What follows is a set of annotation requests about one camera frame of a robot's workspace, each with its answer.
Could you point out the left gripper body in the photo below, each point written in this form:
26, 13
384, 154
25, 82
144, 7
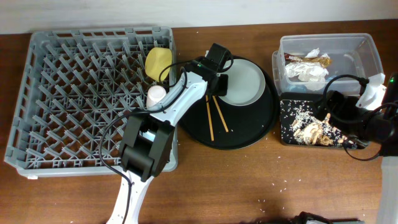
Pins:
222, 87

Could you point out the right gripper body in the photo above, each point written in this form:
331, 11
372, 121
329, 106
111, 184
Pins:
356, 122

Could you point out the white napkin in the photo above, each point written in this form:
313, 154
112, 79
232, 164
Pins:
312, 74

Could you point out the food scraps with rice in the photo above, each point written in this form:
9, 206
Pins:
314, 130

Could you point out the gold snack wrapper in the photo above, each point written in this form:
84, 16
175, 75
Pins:
322, 61

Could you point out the pink cup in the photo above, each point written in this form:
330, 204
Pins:
155, 94

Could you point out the yellow bowl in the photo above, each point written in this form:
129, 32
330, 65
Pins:
157, 61

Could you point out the blue cup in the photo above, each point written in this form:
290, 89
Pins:
148, 136

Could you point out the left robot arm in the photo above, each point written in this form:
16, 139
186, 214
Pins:
142, 160

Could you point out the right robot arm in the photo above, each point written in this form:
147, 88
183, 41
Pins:
388, 151

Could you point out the grey dishwasher rack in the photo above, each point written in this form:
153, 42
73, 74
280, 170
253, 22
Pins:
76, 82

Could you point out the left wooden chopstick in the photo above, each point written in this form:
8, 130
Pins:
209, 118

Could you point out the wooden chopstick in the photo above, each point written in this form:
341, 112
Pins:
220, 114
209, 118

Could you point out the grey plate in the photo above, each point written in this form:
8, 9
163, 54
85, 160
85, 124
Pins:
246, 83

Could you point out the right wooden chopstick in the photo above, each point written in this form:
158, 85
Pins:
220, 114

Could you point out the black rectangular tray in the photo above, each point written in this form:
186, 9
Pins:
286, 137

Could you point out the round black tray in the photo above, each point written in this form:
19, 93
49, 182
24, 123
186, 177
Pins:
246, 124

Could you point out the clear plastic bin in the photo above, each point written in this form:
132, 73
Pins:
353, 54

